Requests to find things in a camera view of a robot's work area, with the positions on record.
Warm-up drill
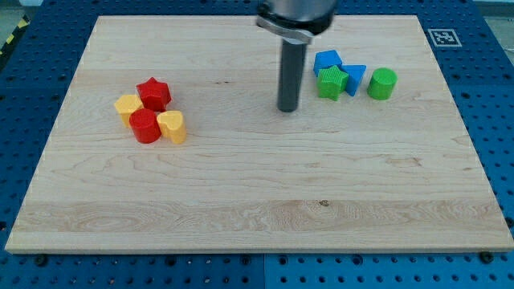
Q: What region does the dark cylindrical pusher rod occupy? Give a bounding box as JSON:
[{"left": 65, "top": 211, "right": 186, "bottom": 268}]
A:
[{"left": 277, "top": 39, "right": 307, "bottom": 112}]

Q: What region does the green cylinder block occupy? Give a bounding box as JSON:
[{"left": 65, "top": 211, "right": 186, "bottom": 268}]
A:
[{"left": 367, "top": 67, "right": 398, "bottom": 100}]

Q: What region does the green star block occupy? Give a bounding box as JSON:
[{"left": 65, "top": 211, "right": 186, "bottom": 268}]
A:
[{"left": 316, "top": 66, "right": 349, "bottom": 101}]

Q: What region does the blue cube block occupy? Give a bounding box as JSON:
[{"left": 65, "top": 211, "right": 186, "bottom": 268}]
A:
[{"left": 313, "top": 50, "right": 343, "bottom": 76}]

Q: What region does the red cylinder block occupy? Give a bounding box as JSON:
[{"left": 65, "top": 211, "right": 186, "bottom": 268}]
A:
[{"left": 129, "top": 108, "right": 161, "bottom": 144}]

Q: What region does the white fiducial marker tag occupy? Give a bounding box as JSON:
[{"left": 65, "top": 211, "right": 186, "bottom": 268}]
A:
[{"left": 428, "top": 28, "right": 462, "bottom": 47}]

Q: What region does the wooden board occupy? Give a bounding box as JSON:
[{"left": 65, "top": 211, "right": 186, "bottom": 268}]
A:
[{"left": 6, "top": 15, "right": 513, "bottom": 254}]

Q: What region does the blue triangle block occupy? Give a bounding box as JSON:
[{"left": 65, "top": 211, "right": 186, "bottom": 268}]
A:
[{"left": 341, "top": 64, "right": 367, "bottom": 96}]

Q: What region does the yellow hexagon block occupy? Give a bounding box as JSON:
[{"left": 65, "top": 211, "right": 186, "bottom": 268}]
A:
[{"left": 114, "top": 95, "right": 144, "bottom": 128}]

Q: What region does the yellow heart block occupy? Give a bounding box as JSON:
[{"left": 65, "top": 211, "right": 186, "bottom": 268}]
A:
[{"left": 157, "top": 110, "right": 186, "bottom": 145}]

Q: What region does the red star block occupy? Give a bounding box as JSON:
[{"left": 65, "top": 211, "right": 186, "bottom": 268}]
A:
[{"left": 136, "top": 77, "right": 173, "bottom": 112}]

